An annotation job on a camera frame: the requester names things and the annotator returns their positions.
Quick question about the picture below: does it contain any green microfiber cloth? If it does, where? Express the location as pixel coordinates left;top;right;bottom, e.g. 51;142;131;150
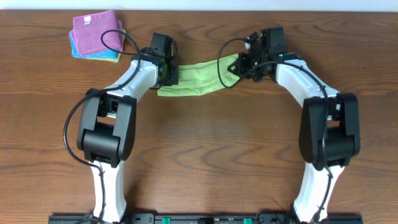
157;54;239;96

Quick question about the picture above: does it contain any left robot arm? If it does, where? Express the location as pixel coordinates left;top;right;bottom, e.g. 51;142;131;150
76;33;178;223

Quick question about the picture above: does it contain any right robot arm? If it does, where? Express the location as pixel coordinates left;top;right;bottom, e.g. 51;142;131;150
227;27;363;223

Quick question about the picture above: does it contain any light green folded cloth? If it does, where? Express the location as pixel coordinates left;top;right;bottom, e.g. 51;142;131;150
83;34;125;63

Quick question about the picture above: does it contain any blue folded cloth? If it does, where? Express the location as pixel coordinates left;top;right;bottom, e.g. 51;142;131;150
68;31;118;60

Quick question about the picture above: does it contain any purple folded cloth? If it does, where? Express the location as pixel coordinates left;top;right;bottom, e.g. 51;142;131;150
72;10;123;57

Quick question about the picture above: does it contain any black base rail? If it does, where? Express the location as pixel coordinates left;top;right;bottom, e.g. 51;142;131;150
48;213;364;224

